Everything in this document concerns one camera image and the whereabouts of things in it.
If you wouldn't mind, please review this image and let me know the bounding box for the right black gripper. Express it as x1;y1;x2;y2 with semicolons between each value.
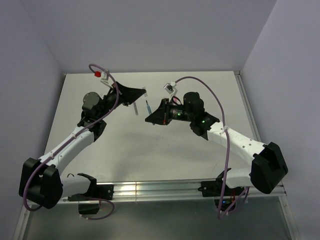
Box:
145;98;194;125

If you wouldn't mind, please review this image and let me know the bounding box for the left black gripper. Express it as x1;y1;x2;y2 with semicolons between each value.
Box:
97;81;146;120

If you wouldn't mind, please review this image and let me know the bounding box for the blue pen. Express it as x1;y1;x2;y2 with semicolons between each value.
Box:
145;100;152;115

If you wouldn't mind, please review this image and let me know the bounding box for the purple pen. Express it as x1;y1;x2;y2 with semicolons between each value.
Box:
133;102;139;116

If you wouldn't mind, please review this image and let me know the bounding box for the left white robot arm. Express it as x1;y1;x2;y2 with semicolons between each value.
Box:
18;82;147;211

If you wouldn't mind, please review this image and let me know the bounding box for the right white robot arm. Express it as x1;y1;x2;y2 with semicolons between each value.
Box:
145;92;288;195

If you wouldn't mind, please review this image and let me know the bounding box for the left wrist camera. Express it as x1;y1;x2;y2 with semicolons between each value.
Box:
94;71;111;87

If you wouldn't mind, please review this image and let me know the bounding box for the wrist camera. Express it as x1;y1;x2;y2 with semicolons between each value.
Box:
94;71;111;87
163;81;178;101

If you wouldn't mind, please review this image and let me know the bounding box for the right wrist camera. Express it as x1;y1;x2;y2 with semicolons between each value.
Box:
163;81;178;101

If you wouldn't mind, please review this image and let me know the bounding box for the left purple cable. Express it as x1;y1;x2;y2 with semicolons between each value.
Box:
22;63;120;212

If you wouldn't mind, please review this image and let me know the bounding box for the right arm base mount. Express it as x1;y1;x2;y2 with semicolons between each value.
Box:
197;172;245;212

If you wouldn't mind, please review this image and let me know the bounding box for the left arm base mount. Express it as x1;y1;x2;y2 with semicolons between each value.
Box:
67;183;115;221

